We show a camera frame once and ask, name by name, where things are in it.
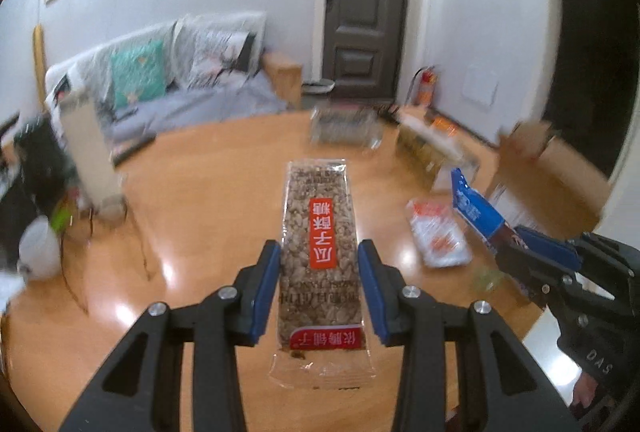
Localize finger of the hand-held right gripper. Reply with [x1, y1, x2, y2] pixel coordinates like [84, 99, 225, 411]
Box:
[495, 244, 576, 310]
[515, 226, 593, 273]

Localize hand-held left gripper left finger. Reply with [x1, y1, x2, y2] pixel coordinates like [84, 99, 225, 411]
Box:
[59, 239, 281, 432]

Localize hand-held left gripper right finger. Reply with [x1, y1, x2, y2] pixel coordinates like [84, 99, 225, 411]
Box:
[357, 239, 581, 432]

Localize brown cardboard box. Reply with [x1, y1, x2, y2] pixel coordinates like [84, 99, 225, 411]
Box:
[487, 121, 617, 233]

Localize blue brown chocolate bar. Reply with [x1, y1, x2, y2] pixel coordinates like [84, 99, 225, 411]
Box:
[450, 168, 526, 257]

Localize seed brittle bar clear wrapper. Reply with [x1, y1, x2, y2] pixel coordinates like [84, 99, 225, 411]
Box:
[269, 158, 378, 378]

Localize person's right hand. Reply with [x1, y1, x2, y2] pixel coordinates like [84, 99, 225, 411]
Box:
[570, 372, 603, 410]

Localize red white snack packet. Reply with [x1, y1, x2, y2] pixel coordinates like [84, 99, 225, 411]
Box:
[406, 198, 473, 269]

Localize tortoiseshell eyeglasses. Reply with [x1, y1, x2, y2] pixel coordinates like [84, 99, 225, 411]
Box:
[57, 212, 156, 315]

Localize wooden tissue box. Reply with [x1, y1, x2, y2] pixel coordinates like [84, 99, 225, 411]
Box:
[397, 109, 481, 193]

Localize small orange packet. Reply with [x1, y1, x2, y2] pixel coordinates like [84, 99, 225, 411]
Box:
[430, 117, 461, 137]

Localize glass ashtray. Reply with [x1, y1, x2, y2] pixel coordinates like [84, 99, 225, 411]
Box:
[310, 106, 383, 153]

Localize grey blanket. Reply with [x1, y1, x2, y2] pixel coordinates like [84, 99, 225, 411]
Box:
[112, 72, 291, 143]

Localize red fire extinguisher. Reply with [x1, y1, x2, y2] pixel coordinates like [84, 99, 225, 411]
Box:
[409, 66, 441, 107]

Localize grey trash bin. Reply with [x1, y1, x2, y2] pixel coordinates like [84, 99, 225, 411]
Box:
[302, 79, 336, 96]

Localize grey sofa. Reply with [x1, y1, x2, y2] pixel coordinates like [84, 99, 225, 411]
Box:
[45, 12, 303, 147]

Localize cream thermos bottle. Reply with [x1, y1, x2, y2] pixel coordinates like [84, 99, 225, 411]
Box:
[59, 89, 126, 213]

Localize white mug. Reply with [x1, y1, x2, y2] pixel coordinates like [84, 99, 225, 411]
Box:
[17, 216, 63, 280]

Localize white black tree cushion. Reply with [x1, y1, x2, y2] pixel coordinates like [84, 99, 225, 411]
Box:
[187, 29, 253, 90]

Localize teal patterned cushion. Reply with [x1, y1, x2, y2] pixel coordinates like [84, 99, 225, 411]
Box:
[110, 39, 167, 110]

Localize black kettle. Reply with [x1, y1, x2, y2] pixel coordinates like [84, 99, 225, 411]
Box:
[15, 117, 76, 217]

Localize white crumpled papers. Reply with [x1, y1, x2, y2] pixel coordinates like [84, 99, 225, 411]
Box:
[0, 272, 26, 313]

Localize black appliance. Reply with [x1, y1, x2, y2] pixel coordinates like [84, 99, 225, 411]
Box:
[0, 182, 46, 263]

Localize dark brown door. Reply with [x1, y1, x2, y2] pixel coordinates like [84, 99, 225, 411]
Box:
[324, 0, 413, 100]

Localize white black root cushion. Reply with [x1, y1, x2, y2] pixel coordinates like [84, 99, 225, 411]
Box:
[47, 74, 76, 113]

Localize wooden stick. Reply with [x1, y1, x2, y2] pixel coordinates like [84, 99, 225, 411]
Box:
[32, 26, 48, 97]

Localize white wall panel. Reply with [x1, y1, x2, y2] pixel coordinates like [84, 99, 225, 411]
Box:
[462, 64, 500, 110]

